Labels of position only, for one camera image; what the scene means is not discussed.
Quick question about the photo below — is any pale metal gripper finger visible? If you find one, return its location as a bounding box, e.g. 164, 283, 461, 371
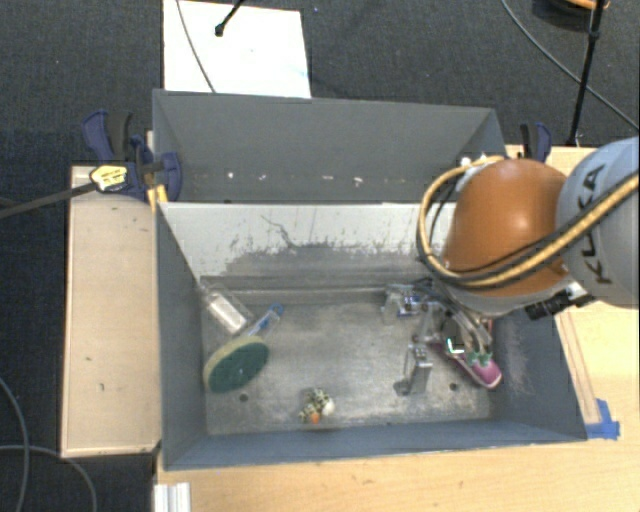
393, 343, 434, 397
381, 283, 419, 327

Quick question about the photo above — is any purple and white toy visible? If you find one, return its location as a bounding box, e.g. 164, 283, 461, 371
433, 339, 504, 390

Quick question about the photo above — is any grey metal bin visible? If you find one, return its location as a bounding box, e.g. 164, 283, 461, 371
151, 88, 589, 472

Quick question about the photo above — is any small spotted toy animal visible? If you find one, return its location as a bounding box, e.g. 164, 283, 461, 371
297, 388, 336, 426

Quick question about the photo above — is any blue and clear plastic tool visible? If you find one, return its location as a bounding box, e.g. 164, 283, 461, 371
246, 303, 286, 342

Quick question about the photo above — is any green and yellow round sponge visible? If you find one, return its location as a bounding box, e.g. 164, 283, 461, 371
201, 335, 271, 395

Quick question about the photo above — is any clear plastic bottle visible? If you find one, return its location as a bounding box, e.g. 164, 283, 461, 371
198, 283, 256, 334

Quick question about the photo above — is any pale wood flat board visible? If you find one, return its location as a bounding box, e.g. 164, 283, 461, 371
59, 164, 164, 459

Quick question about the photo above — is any black cylinder on white bracket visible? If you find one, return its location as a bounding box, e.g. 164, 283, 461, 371
524, 281, 597, 322

